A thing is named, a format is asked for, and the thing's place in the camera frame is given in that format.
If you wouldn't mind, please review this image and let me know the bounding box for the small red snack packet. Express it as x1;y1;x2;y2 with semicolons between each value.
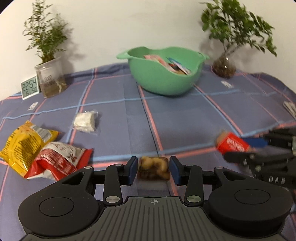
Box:
215;131;253;155

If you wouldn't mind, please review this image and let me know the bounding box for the brown nut cake snack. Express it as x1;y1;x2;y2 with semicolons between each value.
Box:
137;156;170;181

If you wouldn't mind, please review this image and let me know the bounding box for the pink snack packet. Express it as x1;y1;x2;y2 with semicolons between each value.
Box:
144;55;166;65

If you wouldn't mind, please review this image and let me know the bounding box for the white object at right edge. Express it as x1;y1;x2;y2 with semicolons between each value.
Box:
283;101;296;117

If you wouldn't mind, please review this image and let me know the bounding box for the white wrapped rice cake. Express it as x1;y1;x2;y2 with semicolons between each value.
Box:
73;110;98;133

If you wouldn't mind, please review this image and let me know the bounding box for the red white snack bag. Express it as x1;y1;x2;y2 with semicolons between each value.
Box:
24;142;93;181

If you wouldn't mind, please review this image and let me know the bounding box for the blue plaid tablecloth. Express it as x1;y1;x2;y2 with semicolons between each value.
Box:
0;62;296;241

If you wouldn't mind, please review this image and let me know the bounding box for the yellow chip bag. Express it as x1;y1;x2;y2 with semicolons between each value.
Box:
1;121;59;177

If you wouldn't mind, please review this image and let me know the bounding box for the green plastic bowl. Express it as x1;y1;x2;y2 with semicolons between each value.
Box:
116;47;209;96

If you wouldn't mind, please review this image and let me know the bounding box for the leafy plant in glass vase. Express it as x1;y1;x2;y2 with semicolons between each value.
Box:
201;0;277;79

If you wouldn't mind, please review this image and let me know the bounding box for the white digital clock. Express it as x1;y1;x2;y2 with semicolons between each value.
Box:
21;76;40;100

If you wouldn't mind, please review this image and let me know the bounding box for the thin plant in clear cup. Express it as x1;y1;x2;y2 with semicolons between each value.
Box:
23;1;67;98

